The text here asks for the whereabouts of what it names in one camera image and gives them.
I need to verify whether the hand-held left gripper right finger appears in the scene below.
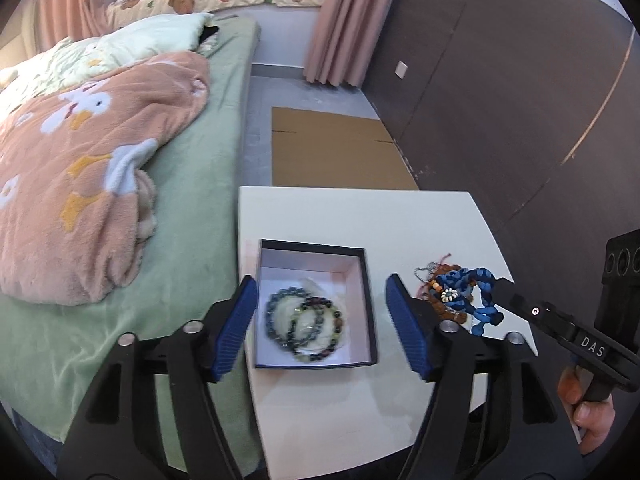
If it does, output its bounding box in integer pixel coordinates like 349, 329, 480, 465
384, 273, 587, 480

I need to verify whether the black jewelry box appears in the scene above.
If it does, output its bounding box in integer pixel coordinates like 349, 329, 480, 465
254, 239, 379, 370

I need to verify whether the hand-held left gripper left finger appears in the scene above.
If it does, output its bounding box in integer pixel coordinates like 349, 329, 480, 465
57, 275, 261, 480

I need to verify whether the thin chain necklace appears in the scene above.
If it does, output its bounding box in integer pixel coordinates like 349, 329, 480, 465
413, 261, 442, 287

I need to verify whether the pink curtain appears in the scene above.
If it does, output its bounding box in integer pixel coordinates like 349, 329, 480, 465
303, 0, 409, 89
36, 0, 118, 47

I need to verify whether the bed with green sheet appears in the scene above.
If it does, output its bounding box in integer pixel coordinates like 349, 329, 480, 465
0, 17, 266, 463

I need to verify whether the dark blue bead bracelet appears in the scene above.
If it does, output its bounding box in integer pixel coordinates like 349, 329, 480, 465
264, 287, 313, 353

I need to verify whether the floral print mattress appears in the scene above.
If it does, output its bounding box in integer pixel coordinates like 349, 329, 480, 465
106, 0, 329, 32

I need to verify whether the blue braided rope bracelet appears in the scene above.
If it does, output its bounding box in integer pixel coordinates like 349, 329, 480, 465
431, 265, 504, 336

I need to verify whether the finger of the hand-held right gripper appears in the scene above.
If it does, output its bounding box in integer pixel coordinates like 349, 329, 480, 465
492, 279, 576, 343

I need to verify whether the pale green quilt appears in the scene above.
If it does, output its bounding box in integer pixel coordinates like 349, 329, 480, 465
0, 12, 217, 107

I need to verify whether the pink duck print blanket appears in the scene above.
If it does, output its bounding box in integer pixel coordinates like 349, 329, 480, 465
0, 51, 211, 306

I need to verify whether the flat cardboard sheet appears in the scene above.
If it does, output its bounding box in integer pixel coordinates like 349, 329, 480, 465
271, 106, 421, 191

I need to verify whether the brown bead bracelet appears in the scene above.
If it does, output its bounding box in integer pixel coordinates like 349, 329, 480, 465
419, 263, 469, 327

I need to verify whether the person's right hand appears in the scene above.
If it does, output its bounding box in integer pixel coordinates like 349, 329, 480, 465
557, 366, 617, 456

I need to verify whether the multicolour bead bracelet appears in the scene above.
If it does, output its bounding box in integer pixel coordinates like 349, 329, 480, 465
289, 297, 347, 362

